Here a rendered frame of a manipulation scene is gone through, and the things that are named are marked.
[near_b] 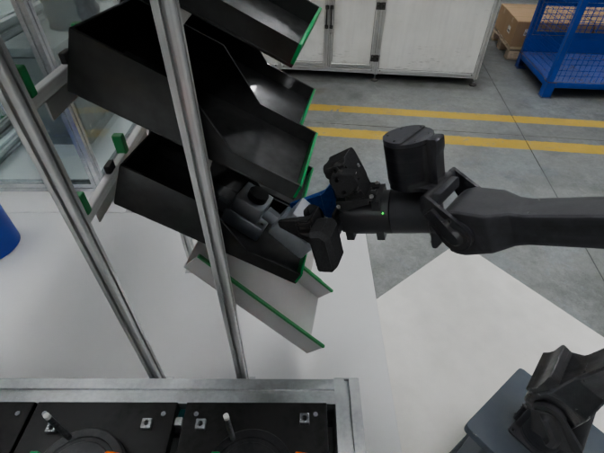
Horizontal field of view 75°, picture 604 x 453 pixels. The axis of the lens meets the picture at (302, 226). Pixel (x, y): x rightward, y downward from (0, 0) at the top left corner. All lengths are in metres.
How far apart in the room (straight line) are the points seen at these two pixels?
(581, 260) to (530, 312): 1.66
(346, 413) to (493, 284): 0.56
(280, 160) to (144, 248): 0.73
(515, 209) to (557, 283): 2.09
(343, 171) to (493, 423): 0.43
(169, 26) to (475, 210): 0.34
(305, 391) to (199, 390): 0.19
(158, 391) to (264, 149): 0.49
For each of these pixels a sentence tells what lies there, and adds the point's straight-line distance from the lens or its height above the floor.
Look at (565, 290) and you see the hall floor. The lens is 2.52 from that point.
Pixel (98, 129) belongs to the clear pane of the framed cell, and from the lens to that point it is 1.48.
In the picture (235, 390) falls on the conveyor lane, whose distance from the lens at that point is 0.78.
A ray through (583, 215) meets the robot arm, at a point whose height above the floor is 1.42.
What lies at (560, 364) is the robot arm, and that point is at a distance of 0.58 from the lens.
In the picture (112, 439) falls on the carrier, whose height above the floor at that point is 0.99.
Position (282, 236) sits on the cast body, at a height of 1.25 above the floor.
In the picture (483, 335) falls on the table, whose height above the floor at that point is 0.86.
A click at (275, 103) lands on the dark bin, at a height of 1.37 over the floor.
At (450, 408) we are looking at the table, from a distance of 0.91.
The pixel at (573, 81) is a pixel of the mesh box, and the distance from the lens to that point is 4.68.
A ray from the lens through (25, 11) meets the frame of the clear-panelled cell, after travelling 1.25.
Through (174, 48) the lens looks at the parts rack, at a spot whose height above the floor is 1.53.
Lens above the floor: 1.65
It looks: 42 degrees down
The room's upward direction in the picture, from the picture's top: straight up
